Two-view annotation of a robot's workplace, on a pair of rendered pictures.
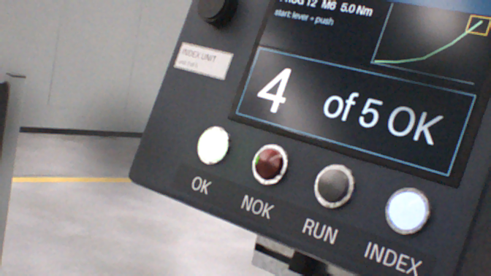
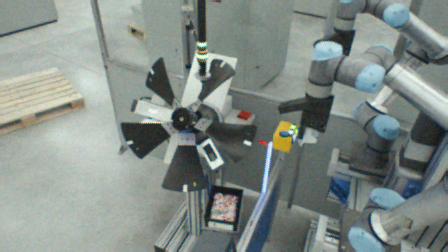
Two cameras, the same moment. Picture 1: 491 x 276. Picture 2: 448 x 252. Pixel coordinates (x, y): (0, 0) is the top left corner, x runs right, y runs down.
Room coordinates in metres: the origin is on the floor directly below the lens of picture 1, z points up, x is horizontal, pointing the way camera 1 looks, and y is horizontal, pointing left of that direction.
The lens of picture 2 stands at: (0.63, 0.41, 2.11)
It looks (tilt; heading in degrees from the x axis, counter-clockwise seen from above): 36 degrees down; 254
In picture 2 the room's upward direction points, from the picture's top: 2 degrees clockwise
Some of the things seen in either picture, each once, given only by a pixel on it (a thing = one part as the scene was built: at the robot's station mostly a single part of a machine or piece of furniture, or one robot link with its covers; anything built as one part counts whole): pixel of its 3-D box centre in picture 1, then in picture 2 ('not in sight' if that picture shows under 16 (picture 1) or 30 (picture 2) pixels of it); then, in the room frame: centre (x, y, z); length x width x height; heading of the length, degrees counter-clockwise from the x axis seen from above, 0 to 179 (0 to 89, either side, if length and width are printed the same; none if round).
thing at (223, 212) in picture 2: not in sight; (223, 209); (0.34, -0.58, 0.83); 0.19 x 0.14 x 0.04; 66
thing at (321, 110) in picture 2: not in sight; (316, 110); (0.13, -0.32, 1.57); 0.09 x 0.08 x 0.12; 142
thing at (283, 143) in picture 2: not in sight; (284, 137); (-0.08, -0.85, 1.02); 0.16 x 0.10 x 0.11; 51
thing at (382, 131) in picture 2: not in sight; (382, 131); (-0.44, -0.56, 1.20); 0.13 x 0.12 x 0.14; 86
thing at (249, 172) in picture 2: not in sight; (246, 146); (-0.07, -1.40, 0.50); 2.59 x 0.03 x 0.91; 141
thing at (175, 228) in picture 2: not in sight; (201, 226); (0.36, -1.08, 0.04); 0.62 x 0.45 x 0.08; 51
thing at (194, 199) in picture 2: not in sight; (194, 199); (0.42, -1.01, 0.46); 0.09 x 0.05 x 0.91; 141
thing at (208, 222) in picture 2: not in sight; (224, 207); (0.34, -0.58, 0.85); 0.22 x 0.17 x 0.07; 66
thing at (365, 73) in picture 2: not in sight; (361, 72); (0.06, -0.25, 1.73); 0.11 x 0.11 x 0.08; 36
